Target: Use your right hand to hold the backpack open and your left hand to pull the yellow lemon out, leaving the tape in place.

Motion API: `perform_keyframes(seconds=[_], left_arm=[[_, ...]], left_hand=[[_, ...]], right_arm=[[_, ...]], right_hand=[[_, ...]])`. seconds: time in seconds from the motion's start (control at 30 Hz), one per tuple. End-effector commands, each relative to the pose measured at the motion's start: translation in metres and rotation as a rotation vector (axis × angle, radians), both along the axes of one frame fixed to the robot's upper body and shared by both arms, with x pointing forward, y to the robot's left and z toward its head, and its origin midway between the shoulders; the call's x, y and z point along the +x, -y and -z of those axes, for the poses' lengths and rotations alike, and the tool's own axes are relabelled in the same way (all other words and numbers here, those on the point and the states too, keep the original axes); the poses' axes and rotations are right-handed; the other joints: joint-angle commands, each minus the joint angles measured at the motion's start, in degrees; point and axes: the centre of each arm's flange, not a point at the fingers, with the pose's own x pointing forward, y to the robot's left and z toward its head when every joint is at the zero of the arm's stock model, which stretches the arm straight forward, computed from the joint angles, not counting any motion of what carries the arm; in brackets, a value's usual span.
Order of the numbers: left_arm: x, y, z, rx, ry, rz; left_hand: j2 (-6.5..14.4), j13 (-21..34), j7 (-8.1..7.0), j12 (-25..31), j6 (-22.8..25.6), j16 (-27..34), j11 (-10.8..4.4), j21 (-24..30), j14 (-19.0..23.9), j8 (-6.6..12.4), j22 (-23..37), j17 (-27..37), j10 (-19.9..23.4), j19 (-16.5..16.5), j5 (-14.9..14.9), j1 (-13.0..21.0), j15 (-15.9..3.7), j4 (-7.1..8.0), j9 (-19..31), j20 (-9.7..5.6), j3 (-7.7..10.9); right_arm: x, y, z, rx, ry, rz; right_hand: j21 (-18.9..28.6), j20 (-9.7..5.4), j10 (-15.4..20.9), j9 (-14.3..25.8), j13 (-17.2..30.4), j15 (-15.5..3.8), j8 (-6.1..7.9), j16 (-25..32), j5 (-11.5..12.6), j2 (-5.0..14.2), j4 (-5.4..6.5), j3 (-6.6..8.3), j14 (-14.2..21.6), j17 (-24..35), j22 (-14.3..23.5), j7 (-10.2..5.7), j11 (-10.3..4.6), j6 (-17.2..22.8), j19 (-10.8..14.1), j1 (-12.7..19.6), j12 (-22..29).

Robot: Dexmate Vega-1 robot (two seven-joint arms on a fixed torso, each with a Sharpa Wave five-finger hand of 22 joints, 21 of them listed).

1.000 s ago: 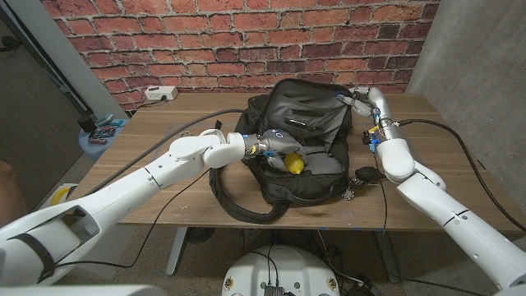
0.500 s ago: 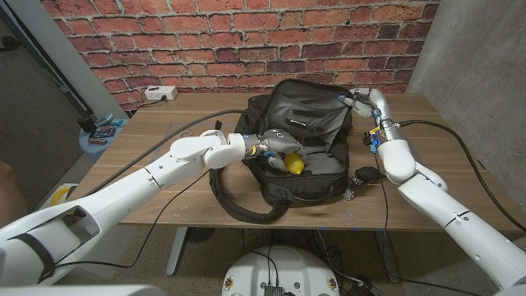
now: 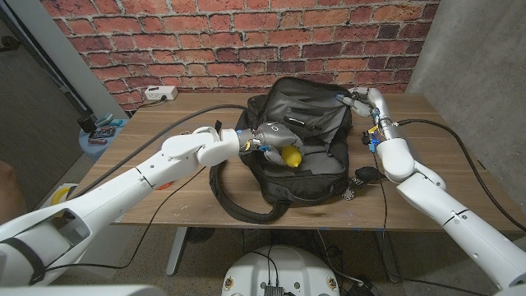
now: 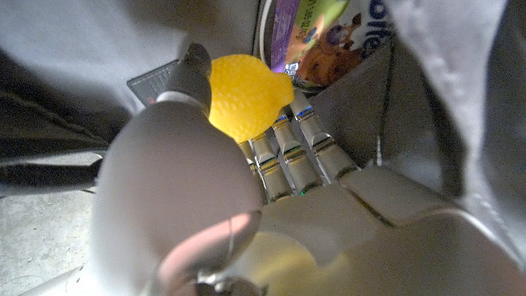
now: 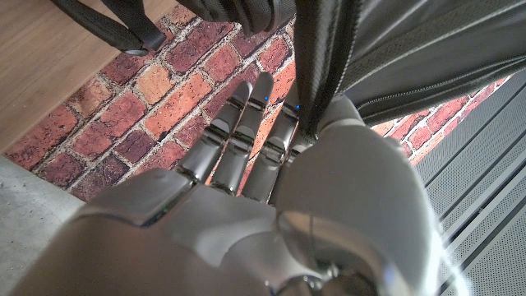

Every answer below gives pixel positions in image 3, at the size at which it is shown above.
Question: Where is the red brick print backdrop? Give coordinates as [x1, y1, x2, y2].
[40, 0, 441, 111]

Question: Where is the thin black arm wire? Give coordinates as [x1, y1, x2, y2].
[371, 150, 390, 280]
[44, 165, 207, 273]

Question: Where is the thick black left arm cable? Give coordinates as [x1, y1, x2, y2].
[72, 104, 250, 199]

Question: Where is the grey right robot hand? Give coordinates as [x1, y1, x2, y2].
[334, 86, 392, 124]

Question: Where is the metal keychain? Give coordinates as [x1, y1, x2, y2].
[342, 176, 363, 202]

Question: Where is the dark tray with parts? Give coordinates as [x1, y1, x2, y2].
[87, 126, 118, 146]

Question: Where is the teal plastic case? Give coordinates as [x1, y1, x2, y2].
[95, 113, 124, 127]

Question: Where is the blue round stool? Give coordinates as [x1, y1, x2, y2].
[77, 118, 129, 162]

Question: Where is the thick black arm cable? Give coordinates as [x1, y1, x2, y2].
[72, 104, 250, 199]
[395, 118, 526, 234]

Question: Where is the white robot chest cover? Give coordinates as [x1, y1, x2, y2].
[0, 284, 166, 296]

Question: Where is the white power strip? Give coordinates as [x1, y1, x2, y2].
[144, 85, 179, 101]

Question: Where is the black cup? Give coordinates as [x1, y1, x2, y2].
[77, 116, 98, 133]

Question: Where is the person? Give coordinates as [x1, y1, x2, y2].
[0, 160, 28, 225]

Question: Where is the grey metal table leg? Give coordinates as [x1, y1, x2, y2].
[165, 226, 190, 277]
[372, 230, 402, 284]

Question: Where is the black backpack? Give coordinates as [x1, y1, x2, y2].
[208, 76, 385, 225]

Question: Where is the black power adapter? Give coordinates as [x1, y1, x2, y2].
[347, 280, 381, 296]

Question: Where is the yellow lemon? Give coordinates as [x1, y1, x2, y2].
[280, 144, 303, 169]

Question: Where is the thin black right arm wire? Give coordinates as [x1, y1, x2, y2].
[371, 150, 390, 280]

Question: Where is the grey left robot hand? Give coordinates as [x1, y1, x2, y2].
[245, 122, 307, 167]

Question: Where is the thin black left arm wire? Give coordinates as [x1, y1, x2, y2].
[44, 165, 207, 273]

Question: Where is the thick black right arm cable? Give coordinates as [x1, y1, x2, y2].
[395, 118, 526, 234]

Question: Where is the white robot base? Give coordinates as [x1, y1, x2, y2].
[221, 245, 341, 296]

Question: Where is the black round fan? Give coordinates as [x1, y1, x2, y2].
[187, 227, 216, 244]

